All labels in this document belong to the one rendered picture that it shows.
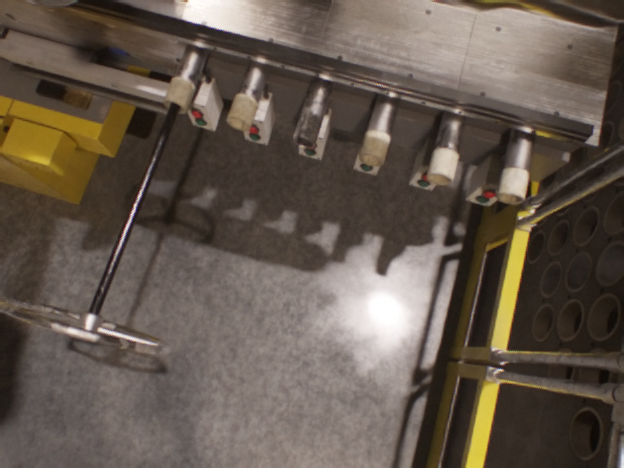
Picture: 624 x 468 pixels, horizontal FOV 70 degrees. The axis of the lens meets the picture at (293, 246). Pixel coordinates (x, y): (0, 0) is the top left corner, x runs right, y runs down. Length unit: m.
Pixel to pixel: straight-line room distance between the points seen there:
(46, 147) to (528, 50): 1.40
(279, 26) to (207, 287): 1.13
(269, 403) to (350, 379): 0.34
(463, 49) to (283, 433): 1.47
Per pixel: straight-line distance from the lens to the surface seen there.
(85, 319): 1.11
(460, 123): 1.20
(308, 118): 1.14
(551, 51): 1.33
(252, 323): 1.90
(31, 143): 1.67
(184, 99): 1.21
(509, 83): 1.24
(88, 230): 2.16
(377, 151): 1.11
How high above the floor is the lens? 1.89
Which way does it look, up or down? 78 degrees down
